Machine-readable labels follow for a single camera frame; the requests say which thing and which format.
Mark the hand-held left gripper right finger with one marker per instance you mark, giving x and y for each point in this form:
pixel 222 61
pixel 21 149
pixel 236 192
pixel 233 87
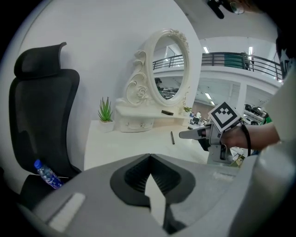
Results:
pixel 175 182

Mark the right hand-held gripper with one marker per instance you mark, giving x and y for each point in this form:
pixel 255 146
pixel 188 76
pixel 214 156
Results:
pixel 223 115

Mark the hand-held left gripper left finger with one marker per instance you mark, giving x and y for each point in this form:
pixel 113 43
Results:
pixel 129 180

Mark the dark makeup pencil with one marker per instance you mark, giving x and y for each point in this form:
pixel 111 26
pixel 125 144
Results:
pixel 172 137

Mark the black makeup case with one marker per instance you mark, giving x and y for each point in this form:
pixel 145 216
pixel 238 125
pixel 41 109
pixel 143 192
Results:
pixel 167 112

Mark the person's right forearm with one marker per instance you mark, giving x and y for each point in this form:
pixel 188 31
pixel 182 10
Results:
pixel 263 135

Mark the person's right hand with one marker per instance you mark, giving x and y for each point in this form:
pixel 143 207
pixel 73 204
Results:
pixel 234 137

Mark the small green plant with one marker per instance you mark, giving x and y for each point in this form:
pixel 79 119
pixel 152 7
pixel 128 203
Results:
pixel 186 109

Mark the yellow cardboard box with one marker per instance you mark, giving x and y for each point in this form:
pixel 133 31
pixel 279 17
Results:
pixel 238 161

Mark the white ornate vanity mirror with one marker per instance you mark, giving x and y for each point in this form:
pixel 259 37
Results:
pixel 138 92

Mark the green plant in white pot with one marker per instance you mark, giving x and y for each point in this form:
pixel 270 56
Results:
pixel 105 113

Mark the green object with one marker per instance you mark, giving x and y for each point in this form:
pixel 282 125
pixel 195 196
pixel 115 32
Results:
pixel 266 118

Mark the blue water bottle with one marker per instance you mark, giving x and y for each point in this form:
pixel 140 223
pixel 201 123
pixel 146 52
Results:
pixel 47 174

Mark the black balcony railing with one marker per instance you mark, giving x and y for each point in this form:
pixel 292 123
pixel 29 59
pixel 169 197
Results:
pixel 217 53

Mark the black office chair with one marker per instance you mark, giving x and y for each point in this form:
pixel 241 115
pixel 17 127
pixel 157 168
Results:
pixel 44 104

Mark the person's black printed shirt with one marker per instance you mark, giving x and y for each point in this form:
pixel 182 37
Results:
pixel 285 51

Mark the person's glasses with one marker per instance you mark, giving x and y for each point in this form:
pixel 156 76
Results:
pixel 237 8

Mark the black head camera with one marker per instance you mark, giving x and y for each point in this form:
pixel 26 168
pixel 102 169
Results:
pixel 216 7

